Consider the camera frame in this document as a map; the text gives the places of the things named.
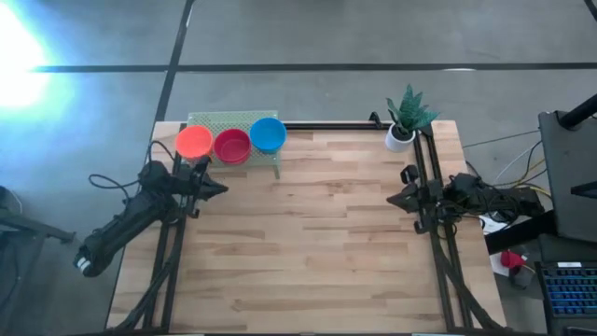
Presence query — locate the black diagonal stand leg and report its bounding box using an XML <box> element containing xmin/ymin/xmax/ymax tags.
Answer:
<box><xmin>484</xmin><ymin>209</ymin><xmax>559</xmax><ymax>256</ymax></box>

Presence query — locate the black aluminium table frame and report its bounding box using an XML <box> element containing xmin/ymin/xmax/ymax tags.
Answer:
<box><xmin>109</xmin><ymin>120</ymin><xmax>507</xmax><ymax>336</ymax></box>

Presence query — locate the blue plastic mini bowl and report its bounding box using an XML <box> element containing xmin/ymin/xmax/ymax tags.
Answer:
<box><xmin>248</xmin><ymin>117</ymin><xmax>288</xmax><ymax>155</ymax></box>

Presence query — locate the green perforated metal rack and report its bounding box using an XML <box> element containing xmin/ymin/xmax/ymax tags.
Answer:
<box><xmin>185</xmin><ymin>109</ymin><xmax>283</xmax><ymax>181</ymax></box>

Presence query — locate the dark grey chair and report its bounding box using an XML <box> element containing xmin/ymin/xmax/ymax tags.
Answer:
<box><xmin>0</xmin><ymin>186</ymin><xmax>76</xmax><ymax>246</ymax></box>

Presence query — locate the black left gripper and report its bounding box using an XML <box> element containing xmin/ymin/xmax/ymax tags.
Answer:
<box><xmin>173</xmin><ymin>168</ymin><xmax>229</xmax><ymax>206</ymax></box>

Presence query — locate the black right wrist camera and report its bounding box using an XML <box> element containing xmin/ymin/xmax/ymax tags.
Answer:
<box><xmin>399</xmin><ymin>163</ymin><xmax>420</xmax><ymax>186</ymax></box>

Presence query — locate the grey metal stand panel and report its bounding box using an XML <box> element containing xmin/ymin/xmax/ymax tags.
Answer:
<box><xmin>538</xmin><ymin>109</ymin><xmax>597</xmax><ymax>244</ymax></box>

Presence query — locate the small red object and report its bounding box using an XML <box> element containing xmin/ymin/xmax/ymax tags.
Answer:
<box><xmin>500</xmin><ymin>250</ymin><xmax>527</xmax><ymax>271</ymax></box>

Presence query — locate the red plastic mini bowl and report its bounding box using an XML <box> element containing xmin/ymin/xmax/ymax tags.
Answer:
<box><xmin>213</xmin><ymin>128</ymin><xmax>254</xmax><ymax>166</ymax></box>

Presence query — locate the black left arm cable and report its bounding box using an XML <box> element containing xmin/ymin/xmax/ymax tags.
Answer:
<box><xmin>87</xmin><ymin>138</ymin><xmax>177</xmax><ymax>204</ymax></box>

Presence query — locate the black pole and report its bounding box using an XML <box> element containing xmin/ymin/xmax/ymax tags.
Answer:
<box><xmin>558</xmin><ymin>92</ymin><xmax>597</xmax><ymax>131</ymax></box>

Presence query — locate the green plant in white pot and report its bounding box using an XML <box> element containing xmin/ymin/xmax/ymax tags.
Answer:
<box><xmin>384</xmin><ymin>83</ymin><xmax>441</xmax><ymax>154</ymax></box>

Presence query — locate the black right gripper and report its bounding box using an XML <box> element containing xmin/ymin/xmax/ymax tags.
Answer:
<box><xmin>386</xmin><ymin>179</ymin><xmax>447</xmax><ymax>220</ymax></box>

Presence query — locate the orange plastic mini bowl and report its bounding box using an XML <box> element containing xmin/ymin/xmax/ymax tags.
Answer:
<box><xmin>174</xmin><ymin>124</ymin><xmax>215</xmax><ymax>161</ymax></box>

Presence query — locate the white paper sheet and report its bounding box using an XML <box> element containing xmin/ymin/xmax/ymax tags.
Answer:
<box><xmin>479</xmin><ymin>217</ymin><xmax>512</xmax><ymax>237</ymax></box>

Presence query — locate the backlit laptop keyboard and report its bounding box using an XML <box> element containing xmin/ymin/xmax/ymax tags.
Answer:
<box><xmin>535</xmin><ymin>259</ymin><xmax>597</xmax><ymax>323</ymax></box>

